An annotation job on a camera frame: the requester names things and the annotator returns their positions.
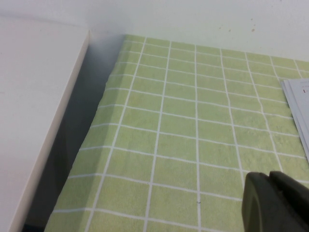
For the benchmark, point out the green white checked tablecloth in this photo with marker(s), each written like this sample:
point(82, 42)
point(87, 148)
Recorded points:
point(181, 133)

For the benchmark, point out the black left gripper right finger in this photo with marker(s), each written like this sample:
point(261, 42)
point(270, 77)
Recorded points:
point(297, 207)

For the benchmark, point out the white box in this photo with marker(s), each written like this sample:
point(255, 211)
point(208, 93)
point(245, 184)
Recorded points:
point(31, 108)

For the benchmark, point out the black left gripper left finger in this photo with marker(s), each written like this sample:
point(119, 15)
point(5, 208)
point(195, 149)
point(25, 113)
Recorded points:
point(260, 207)

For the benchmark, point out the white printed booklet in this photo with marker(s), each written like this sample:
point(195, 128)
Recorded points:
point(299, 106)

